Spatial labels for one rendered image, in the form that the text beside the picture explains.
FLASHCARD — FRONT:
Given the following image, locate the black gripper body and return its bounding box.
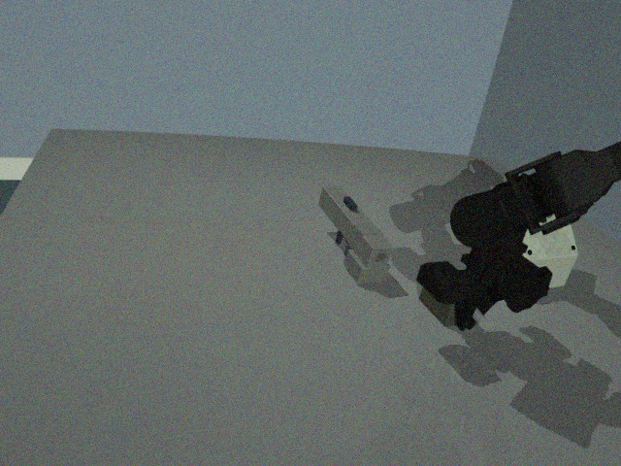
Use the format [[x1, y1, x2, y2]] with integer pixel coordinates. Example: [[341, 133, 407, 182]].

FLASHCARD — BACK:
[[416, 237, 528, 305]]

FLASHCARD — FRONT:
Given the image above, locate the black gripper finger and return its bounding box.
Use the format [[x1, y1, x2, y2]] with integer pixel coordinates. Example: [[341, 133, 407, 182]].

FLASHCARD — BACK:
[[455, 295, 489, 331], [466, 287, 504, 329]]

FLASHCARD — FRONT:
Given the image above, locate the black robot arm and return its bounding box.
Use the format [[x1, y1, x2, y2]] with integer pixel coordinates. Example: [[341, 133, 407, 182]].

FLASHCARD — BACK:
[[450, 141, 621, 313]]

